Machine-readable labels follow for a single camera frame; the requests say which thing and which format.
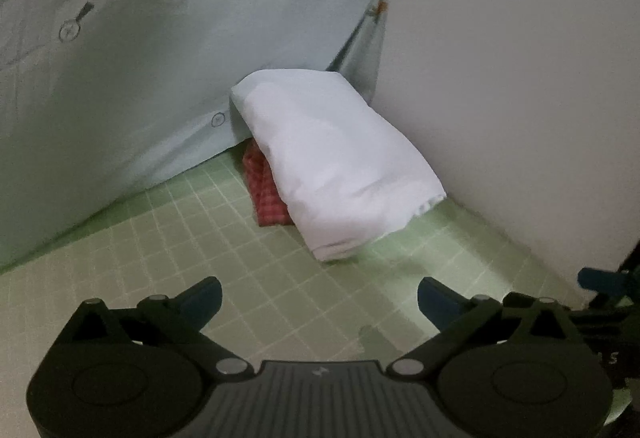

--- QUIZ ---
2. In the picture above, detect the red plaid garment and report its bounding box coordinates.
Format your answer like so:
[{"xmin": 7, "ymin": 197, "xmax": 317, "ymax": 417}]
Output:
[{"xmin": 242, "ymin": 139, "xmax": 295, "ymax": 228}]

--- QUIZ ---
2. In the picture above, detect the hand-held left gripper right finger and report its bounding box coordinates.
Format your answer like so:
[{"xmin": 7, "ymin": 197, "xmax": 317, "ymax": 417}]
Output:
[{"xmin": 391, "ymin": 275, "xmax": 582, "ymax": 378}]

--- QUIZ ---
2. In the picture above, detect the green checked bed sheet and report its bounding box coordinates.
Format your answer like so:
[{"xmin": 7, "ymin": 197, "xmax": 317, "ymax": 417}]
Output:
[{"xmin": 0, "ymin": 151, "xmax": 640, "ymax": 438}]

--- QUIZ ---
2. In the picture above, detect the white shirt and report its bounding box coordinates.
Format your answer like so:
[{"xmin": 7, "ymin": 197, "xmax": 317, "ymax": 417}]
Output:
[{"xmin": 230, "ymin": 67, "xmax": 447, "ymax": 263}]

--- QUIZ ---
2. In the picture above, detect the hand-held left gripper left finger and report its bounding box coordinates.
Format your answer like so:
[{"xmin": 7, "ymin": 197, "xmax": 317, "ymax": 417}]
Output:
[{"xmin": 60, "ymin": 275, "xmax": 251, "ymax": 377}]

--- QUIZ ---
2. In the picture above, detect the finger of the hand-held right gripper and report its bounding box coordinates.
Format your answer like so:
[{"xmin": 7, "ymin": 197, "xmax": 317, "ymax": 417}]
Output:
[{"xmin": 576, "ymin": 249, "xmax": 640, "ymax": 310}]

